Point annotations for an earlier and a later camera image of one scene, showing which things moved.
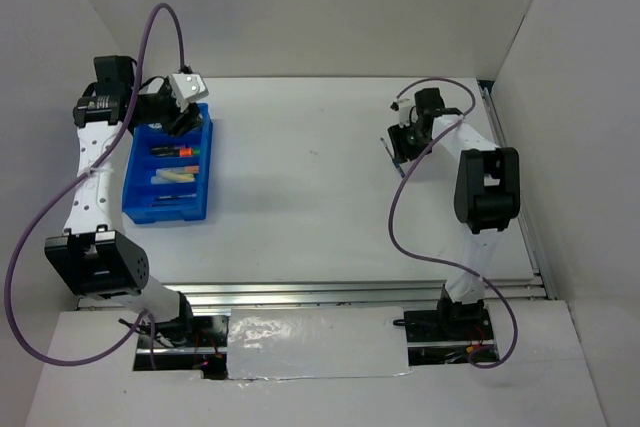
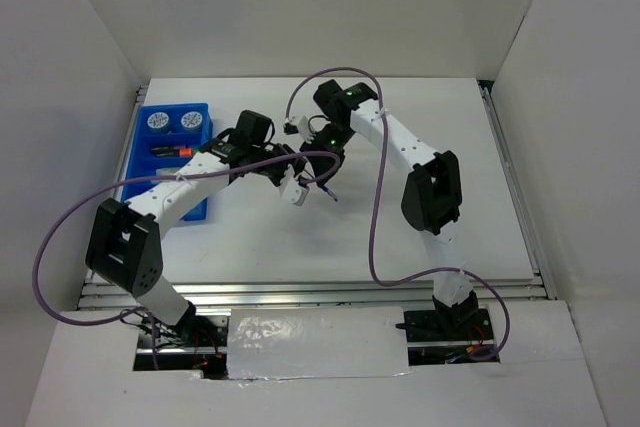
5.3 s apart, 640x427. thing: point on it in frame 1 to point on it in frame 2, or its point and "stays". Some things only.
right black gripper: (402, 149) to (323, 167)
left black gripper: (188, 122) to (297, 165)
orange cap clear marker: (190, 169) stays
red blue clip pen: (397, 166) to (330, 193)
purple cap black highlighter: (165, 151) stays
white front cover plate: (310, 342) stays
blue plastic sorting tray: (168, 175) stays
